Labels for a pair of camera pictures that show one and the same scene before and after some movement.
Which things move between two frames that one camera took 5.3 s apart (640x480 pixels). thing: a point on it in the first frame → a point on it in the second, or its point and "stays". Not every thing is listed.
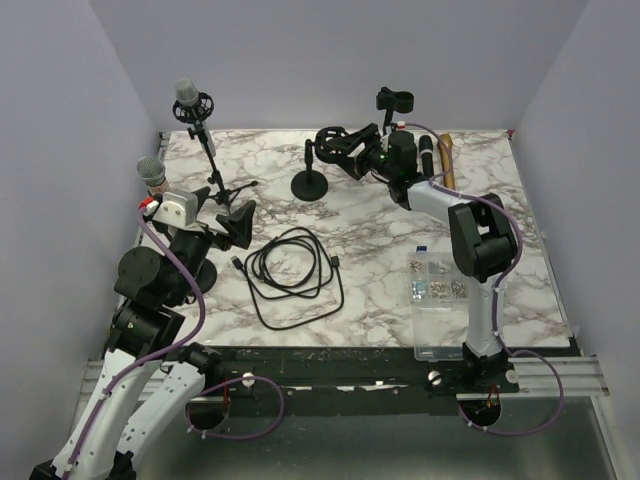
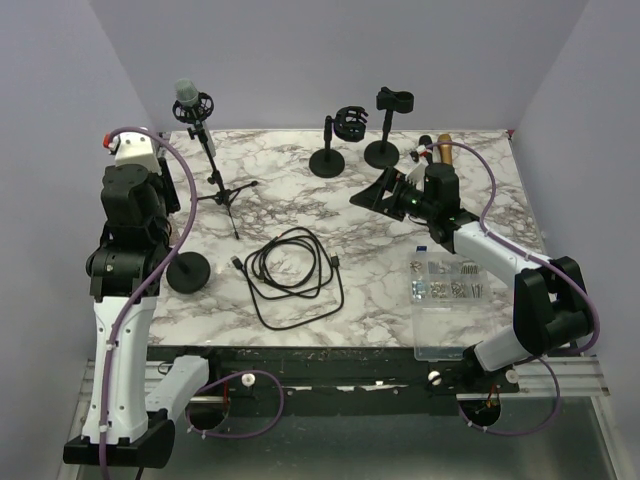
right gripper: (371, 138) → (372, 196)
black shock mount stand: (310, 185) → (348, 124)
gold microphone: (445, 145) stays
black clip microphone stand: (399, 101) stays
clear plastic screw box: (440, 306) stays
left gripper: (240, 223) → (163, 182)
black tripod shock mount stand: (197, 115) stays
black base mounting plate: (358, 380) stays
